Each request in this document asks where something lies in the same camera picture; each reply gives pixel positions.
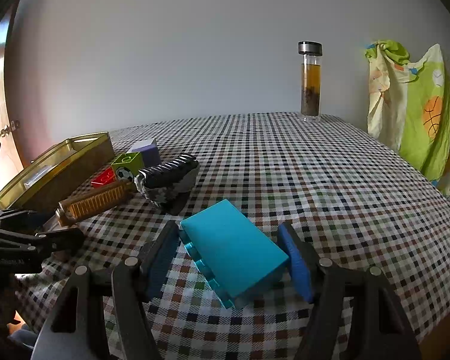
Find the brass door handle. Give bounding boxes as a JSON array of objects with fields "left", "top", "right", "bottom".
[{"left": 0, "top": 120, "right": 21, "bottom": 137}]

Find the green yellow printed blanket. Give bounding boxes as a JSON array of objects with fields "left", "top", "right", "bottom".
[{"left": 364, "top": 39, "right": 450, "bottom": 199}]

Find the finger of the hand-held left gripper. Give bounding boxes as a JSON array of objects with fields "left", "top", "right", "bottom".
[
  {"left": 0, "top": 209, "right": 42, "bottom": 231},
  {"left": 0, "top": 227, "right": 85, "bottom": 261}
]

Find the green building block soccer print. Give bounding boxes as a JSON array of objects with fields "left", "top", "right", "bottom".
[{"left": 111, "top": 152, "right": 145, "bottom": 184}]

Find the checkered tablecloth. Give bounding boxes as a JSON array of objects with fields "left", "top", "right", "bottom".
[{"left": 15, "top": 112, "right": 450, "bottom": 360}]

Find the red building block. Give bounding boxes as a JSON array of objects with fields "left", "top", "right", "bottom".
[{"left": 91, "top": 169, "right": 117, "bottom": 189}]

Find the teal building block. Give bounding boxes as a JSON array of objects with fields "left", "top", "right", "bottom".
[{"left": 179, "top": 199, "right": 290, "bottom": 310}]

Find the glass tea bottle metal lid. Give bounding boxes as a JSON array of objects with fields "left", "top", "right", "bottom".
[{"left": 298, "top": 41, "right": 323, "bottom": 122}]

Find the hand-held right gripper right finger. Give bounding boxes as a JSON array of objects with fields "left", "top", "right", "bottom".
[{"left": 277, "top": 223, "right": 422, "bottom": 360}]

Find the purple building block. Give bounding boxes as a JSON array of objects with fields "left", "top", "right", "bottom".
[{"left": 127, "top": 139, "right": 162, "bottom": 169}]

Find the wooden door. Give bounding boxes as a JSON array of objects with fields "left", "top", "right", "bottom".
[{"left": 0, "top": 7, "right": 25, "bottom": 181}]

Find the gold tin box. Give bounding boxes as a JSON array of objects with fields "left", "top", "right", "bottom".
[{"left": 0, "top": 132, "right": 116, "bottom": 212}]

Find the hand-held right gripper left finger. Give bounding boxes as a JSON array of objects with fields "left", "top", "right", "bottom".
[{"left": 32, "top": 220, "right": 181, "bottom": 360}]

